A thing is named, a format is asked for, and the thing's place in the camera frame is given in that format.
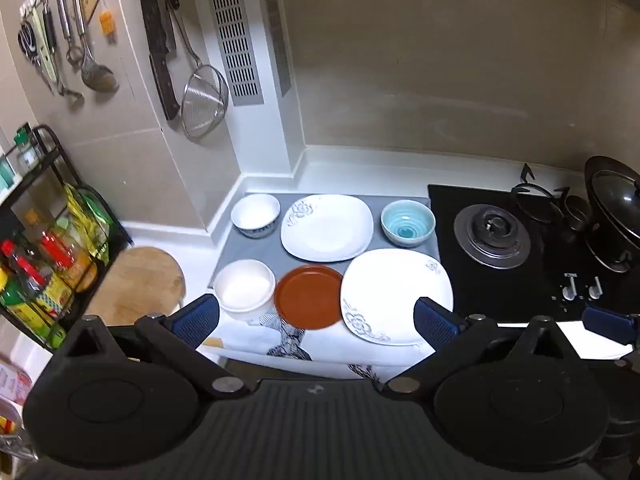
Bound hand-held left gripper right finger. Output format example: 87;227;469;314
380;296;576;399

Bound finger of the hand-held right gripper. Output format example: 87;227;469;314
581;305;640;361

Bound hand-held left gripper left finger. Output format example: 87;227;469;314
60;293;256;401

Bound white square floral plate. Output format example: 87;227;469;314
280;194;375;263
340;248;455;346

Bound plain white bowl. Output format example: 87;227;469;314
213;259;277;322

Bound brown round plate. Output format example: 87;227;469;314
274;265;346;331

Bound white bowl with blue pattern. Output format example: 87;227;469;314
230;193;281;239

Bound white printed cloth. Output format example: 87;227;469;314
197;307;431;381

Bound round wooden cutting board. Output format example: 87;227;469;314
84;246;187;327

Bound black wok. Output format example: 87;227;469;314
583;155;640;274

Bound black gas stove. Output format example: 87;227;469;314
427;183;640;322

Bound grey dish mat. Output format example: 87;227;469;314
206;192;442;321

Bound teal ribbed bowl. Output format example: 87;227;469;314
380;199;436;249

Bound round metal stove burner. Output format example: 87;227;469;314
453;203;532;269

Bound glass wok lid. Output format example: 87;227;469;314
590;169;640;242

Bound green packet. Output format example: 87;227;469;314
80;186;119;262

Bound black pot support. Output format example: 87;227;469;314
510;162;572;223

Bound cooking oil bottle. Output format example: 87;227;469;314
24;209;97;292

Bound yellow snack packet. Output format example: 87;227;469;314
62;182;109;267

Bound yellow green box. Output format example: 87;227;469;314
0;270;68;352

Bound red cap sauce bottle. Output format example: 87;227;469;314
0;239;48;303

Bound metal mesh strainer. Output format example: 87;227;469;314
170;7;230;140

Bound green cap spice bottle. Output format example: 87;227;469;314
13;127;42;172

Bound sheathed black cleaver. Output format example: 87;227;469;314
134;0;181;122

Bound metal ladle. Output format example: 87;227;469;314
69;0;120;94

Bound pale green peeler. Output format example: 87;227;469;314
30;9;60;93

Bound orange silicone brush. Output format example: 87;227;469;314
98;0;118;44

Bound black wire rack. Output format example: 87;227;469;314
0;124;132;352

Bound black handled metal tool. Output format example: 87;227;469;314
42;4;85;107

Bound grey wall vent grille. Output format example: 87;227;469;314
207;0;264;107

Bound black handled scissors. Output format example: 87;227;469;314
17;19;43;67

